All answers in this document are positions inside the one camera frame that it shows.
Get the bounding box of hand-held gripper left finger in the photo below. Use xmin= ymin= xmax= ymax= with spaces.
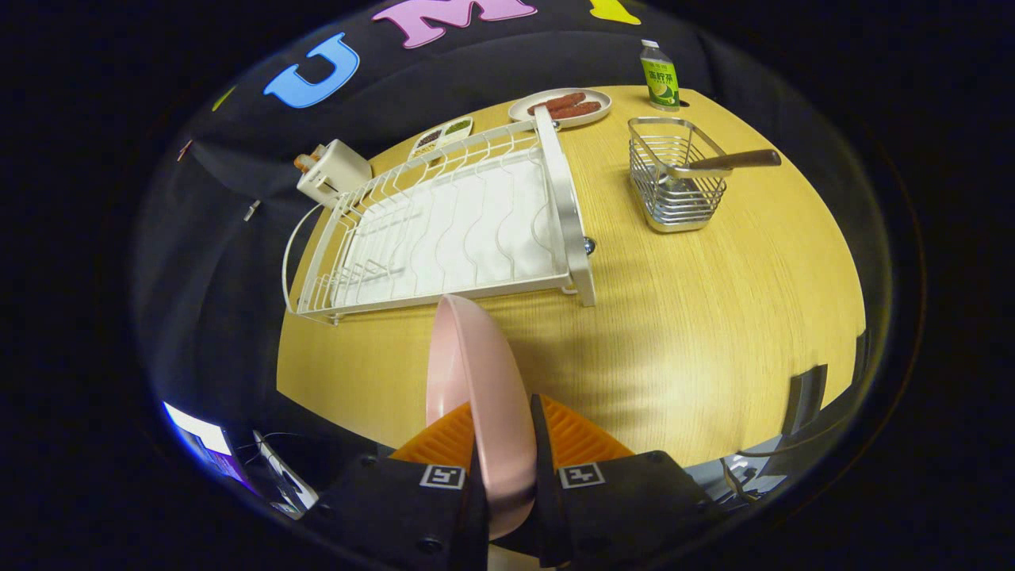
xmin=301 ymin=400 xmax=491 ymax=571

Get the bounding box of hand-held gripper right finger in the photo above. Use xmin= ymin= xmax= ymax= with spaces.
xmin=528 ymin=393 xmax=718 ymax=570

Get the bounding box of pink plate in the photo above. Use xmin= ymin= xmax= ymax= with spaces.
xmin=426 ymin=294 xmax=538 ymax=540

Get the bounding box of white wire dish rack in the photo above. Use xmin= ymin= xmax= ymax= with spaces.
xmin=282 ymin=105 xmax=597 ymax=327

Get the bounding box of metal wire basket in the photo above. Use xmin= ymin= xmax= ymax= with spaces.
xmin=628 ymin=117 xmax=730 ymax=233

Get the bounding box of wooden-handled metal spoon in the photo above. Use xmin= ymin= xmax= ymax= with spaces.
xmin=660 ymin=148 xmax=783 ymax=187

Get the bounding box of white divided condiment dish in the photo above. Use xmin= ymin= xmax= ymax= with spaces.
xmin=409 ymin=116 xmax=474 ymax=159

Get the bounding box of white oval sausage plate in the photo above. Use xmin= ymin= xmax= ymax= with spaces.
xmin=508 ymin=87 xmax=613 ymax=129

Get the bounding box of white side desk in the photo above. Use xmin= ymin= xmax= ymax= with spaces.
xmin=252 ymin=431 xmax=320 ymax=512

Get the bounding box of computer monitor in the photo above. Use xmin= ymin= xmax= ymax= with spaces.
xmin=163 ymin=400 xmax=247 ymax=485

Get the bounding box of black backdrop cloth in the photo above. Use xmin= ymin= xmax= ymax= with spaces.
xmin=131 ymin=0 xmax=802 ymax=453

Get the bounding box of white toaster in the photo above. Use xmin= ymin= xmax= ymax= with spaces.
xmin=294 ymin=139 xmax=373 ymax=209

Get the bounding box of green label drink bottle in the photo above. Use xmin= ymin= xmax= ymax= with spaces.
xmin=639 ymin=40 xmax=681 ymax=111

